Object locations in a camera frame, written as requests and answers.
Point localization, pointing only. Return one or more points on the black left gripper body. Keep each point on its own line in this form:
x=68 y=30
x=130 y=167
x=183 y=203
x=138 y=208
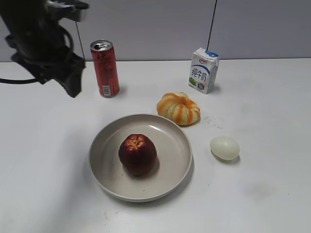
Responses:
x=45 y=49

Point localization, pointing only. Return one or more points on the dark red apple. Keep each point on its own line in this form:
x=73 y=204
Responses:
x=138 y=154

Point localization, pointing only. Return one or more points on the beige round plate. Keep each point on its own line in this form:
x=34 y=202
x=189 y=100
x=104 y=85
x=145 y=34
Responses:
x=173 y=165

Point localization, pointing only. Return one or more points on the red soda can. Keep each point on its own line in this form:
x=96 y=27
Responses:
x=104 y=60

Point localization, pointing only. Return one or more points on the peeled orange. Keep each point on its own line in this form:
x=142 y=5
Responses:
x=179 y=108

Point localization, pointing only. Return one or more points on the white blue milk carton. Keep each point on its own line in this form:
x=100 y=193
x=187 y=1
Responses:
x=203 y=70

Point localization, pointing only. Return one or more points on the white egg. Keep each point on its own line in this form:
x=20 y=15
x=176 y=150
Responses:
x=225 y=148

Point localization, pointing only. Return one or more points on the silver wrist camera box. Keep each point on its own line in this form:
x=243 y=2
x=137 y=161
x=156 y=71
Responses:
x=74 y=10

